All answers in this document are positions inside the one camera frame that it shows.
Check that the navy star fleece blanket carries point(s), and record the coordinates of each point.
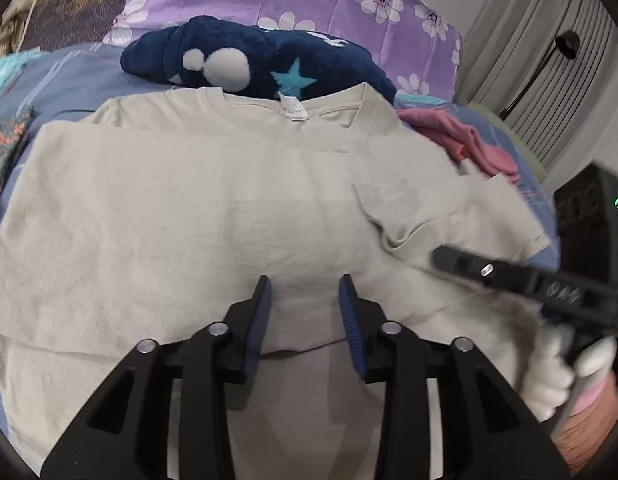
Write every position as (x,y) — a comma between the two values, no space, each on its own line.
(259,55)

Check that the dark floral cloth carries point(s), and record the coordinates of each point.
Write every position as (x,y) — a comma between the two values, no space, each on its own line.
(4,150)

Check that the blue plaid bed sheet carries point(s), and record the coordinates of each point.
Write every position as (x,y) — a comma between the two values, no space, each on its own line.
(64,80)

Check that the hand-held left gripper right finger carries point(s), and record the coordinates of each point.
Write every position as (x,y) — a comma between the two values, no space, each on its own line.
(350,320)

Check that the person's right hand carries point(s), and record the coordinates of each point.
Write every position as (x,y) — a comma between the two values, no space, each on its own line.
(546,380)

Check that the person's right forearm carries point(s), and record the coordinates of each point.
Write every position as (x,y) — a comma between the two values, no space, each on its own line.
(584,435)

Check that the black floor lamp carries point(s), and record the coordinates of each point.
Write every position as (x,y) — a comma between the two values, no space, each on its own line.
(568,42)

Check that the grey curtain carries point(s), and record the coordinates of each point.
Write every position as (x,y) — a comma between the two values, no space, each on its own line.
(539,10)

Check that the beige t-shirt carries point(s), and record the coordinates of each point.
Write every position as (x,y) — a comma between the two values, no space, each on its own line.
(189,210)

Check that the dark patterned pillow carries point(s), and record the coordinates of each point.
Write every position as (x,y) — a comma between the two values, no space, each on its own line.
(74,0)

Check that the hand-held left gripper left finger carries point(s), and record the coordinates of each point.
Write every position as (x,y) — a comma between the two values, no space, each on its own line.
(259,320)

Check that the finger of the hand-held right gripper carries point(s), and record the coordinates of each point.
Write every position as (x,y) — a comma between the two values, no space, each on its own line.
(519,280)

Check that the pink garment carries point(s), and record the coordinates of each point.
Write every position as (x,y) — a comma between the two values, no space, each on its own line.
(449,132)

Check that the green cloth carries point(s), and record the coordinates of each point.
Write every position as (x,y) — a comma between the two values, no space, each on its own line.
(531,157)

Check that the teal cloth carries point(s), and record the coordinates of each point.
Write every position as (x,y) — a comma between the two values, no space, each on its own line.
(9,67)

